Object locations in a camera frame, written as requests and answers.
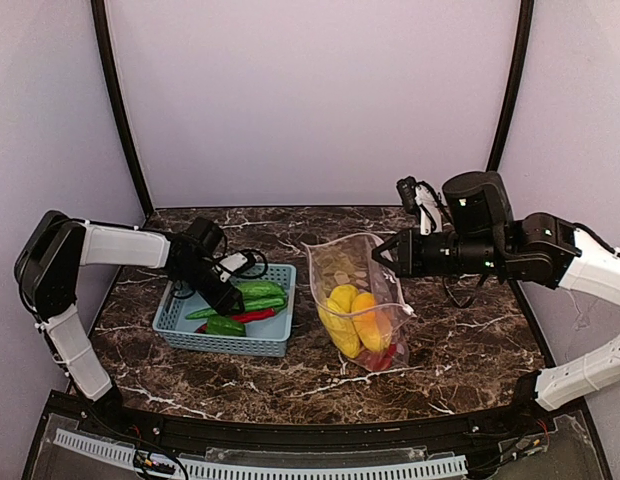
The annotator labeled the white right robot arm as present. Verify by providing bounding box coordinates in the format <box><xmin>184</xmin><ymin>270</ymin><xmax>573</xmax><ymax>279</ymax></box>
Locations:
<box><xmin>372</xmin><ymin>171</ymin><xmax>620</xmax><ymax>411</ymax></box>

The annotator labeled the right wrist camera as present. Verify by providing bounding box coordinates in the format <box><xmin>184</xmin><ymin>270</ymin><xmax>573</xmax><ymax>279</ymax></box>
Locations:
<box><xmin>396</xmin><ymin>176</ymin><xmax>451</xmax><ymax>235</ymax></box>

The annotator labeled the light blue plastic basket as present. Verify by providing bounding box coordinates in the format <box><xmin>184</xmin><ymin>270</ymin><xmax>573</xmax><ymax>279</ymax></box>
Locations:
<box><xmin>152</xmin><ymin>264</ymin><xmax>296</xmax><ymax>357</ymax></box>

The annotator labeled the orange yellow toy mango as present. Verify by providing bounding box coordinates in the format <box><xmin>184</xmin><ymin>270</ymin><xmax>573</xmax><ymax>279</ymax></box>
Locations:
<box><xmin>351</xmin><ymin>292</ymin><xmax>393</xmax><ymax>353</ymax></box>

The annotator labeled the clear zip top bag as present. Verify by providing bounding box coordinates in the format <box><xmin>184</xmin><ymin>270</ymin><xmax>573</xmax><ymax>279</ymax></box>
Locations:
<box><xmin>305</xmin><ymin>233</ymin><xmax>414</xmax><ymax>373</ymax></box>

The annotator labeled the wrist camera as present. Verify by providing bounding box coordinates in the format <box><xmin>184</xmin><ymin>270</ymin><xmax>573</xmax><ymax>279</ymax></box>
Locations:
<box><xmin>215</xmin><ymin>252</ymin><xmax>256</xmax><ymax>282</ymax></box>
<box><xmin>396</xmin><ymin>176</ymin><xmax>451</xmax><ymax>235</ymax></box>

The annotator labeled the black left corner frame post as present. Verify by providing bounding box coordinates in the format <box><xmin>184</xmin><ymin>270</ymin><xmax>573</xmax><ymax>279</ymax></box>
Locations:
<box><xmin>90</xmin><ymin>0</ymin><xmax>155</xmax><ymax>219</ymax></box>

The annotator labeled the green toy bell pepper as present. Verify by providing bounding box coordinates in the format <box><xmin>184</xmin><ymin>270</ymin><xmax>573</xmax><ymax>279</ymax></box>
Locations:
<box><xmin>205</xmin><ymin>315</ymin><xmax>246</xmax><ymax>337</ymax></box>

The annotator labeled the black corner frame post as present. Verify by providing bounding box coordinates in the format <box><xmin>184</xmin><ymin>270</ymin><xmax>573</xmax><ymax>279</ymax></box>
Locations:
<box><xmin>90</xmin><ymin>0</ymin><xmax>155</xmax><ymax>219</ymax></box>
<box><xmin>486</xmin><ymin>0</ymin><xmax>535</xmax><ymax>171</ymax></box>

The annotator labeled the green toy chili pepper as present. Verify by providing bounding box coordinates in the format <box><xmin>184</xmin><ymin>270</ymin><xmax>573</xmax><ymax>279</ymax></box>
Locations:
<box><xmin>185</xmin><ymin>297</ymin><xmax>287</xmax><ymax>320</ymax></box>

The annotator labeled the red toy chili pepper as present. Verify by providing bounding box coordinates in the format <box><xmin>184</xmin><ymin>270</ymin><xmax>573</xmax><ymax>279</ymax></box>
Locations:
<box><xmin>195</xmin><ymin>308</ymin><xmax>279</xmax><ymax>334</ymax></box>

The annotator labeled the black front rail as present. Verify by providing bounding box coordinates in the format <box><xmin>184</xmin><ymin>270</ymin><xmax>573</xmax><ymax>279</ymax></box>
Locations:
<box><xmin>44</xmin><ymin>389</ymin><xmax>556</xmax><ymax>464</ymax></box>

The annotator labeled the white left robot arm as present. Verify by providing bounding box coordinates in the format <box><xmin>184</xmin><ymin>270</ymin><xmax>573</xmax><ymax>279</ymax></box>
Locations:
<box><xmin>14</xmin><ymin>210</ymin><xmax>254</xmax><ymax>402</ymax></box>

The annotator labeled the black right corner frame post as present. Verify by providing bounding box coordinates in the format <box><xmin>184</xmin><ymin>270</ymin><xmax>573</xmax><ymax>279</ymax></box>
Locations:
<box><xmin>486</xmin><ymin>0</ymin><xmax>535</xmax><ymax>171</ymax></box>

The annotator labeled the red toy lychee bunch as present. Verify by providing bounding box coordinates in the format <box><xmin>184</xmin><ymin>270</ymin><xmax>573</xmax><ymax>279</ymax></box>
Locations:
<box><xmin>355</xmin><ymin>344</ymin><xmax>396</xmax><ymax>372</ymax></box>

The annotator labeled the green toy bitter gourd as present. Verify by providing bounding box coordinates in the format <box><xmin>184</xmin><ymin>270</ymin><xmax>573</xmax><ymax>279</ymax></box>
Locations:
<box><xmin>236</xmin><ymin>280</ymin><xmax>286</xmax><ymax>300</ymax></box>

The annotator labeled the white slotted cable duct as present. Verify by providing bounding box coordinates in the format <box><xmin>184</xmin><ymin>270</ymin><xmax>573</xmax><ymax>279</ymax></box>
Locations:
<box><xmin>51</xmin><ymin>428</ymin><xmax>468</xmax><ymax>479</ymax></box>

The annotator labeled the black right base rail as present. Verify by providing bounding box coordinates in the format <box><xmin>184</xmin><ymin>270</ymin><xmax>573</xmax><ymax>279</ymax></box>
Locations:
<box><xmin>512</xmin><ymin>284</ymin><xmax>555</xmax><ymax>367</ymax></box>

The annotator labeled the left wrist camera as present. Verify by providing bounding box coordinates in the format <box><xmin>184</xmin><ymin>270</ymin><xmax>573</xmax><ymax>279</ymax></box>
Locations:
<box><xmin>215</xmin><ymin>252</ymin><xmax>256</xmax><ymax>282</ymax></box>

